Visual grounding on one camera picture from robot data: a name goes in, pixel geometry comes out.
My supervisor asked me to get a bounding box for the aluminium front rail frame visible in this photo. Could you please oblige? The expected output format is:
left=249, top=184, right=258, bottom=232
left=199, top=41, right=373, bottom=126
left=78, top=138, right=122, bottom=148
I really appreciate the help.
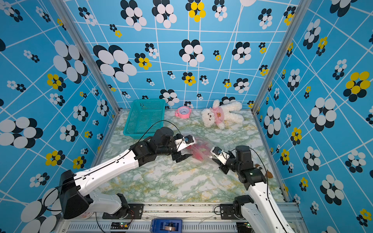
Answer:
left=55, top=203, right=308, bottom=233

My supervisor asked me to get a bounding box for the pink dragon fruit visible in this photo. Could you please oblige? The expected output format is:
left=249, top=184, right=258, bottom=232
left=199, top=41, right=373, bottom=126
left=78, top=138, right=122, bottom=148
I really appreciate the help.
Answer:
left=186, top=143, right=212, bottom=161

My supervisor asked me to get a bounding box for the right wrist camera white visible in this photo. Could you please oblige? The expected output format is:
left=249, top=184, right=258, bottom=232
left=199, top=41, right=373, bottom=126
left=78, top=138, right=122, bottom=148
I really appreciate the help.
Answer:
left=210, top=147, right=230, bottom=165

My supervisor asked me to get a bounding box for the white teddy bear pink shirt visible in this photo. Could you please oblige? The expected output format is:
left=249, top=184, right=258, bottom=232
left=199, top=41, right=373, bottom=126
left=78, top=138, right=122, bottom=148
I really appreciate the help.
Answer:
left=201, top=100, right=244, bottom=129

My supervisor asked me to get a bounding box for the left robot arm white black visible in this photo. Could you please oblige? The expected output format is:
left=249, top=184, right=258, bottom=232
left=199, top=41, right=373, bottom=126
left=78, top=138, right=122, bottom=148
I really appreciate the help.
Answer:
left=58, top=127, right=196, bottom=219

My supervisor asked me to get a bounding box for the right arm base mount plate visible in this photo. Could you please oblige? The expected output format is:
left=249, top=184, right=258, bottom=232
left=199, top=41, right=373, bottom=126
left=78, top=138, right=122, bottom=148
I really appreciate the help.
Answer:
left=219, top=204, right=241, bottom=220

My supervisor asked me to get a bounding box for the teal plastic basket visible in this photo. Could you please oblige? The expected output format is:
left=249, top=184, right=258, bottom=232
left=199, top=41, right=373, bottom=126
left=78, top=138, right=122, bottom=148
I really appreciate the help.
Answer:
left=123, top=99, right=166, bottom=139

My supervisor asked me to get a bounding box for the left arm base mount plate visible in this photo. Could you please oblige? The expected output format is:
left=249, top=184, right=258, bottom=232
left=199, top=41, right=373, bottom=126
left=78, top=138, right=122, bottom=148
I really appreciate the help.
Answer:
left=103, top=203, right=144, bottom=220

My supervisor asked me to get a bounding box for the blue tape dispenser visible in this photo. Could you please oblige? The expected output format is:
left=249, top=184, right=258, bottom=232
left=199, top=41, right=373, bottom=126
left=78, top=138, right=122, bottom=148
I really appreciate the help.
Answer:
left=150, top=218, right=183, bottom=233

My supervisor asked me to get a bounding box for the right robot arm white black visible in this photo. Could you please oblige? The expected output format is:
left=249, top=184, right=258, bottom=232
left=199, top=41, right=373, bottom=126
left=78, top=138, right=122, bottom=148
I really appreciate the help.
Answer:
left=210, top=146, right=294, bottom=233

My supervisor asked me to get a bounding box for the clear zip-top plastic bag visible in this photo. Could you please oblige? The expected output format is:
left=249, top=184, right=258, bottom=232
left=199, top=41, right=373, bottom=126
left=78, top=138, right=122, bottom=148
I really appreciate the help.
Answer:
left=181, top=136, right=220, bottom=164

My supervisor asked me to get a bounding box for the pink alarm clock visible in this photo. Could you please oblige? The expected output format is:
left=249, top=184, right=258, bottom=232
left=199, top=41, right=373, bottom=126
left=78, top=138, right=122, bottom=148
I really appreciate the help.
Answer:
left=175, top=106, right=192, bottom=119

